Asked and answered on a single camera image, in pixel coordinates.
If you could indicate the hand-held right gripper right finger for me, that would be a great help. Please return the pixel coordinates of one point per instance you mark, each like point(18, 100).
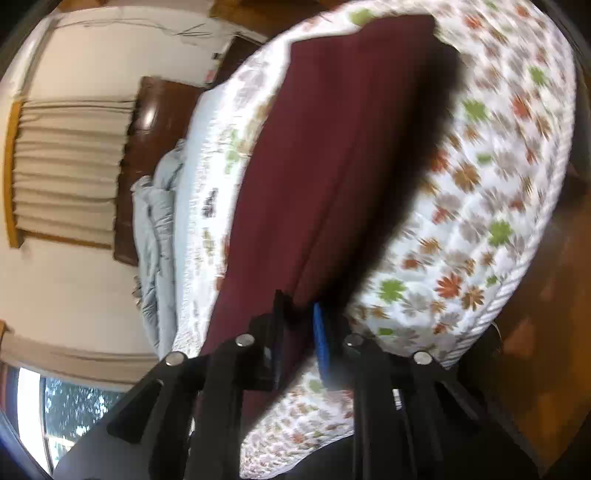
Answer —
point(324, 341)

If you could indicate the floral quilted bedspread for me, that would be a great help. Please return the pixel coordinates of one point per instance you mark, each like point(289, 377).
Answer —
point(498, 161)

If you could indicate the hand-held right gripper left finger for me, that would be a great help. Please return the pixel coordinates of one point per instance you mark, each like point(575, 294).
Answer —
point(263, 355)

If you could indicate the light grey comforter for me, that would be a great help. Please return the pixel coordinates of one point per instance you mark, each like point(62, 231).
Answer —
point(157, 240)

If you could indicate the dark wooden headboard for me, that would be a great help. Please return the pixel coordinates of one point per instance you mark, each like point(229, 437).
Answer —
point(152, 110)

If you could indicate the maroon pants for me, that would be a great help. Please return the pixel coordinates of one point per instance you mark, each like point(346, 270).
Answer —
point(323, 161)

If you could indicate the wooden framed window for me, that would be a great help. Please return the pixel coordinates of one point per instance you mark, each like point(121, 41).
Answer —
point(69, 406)

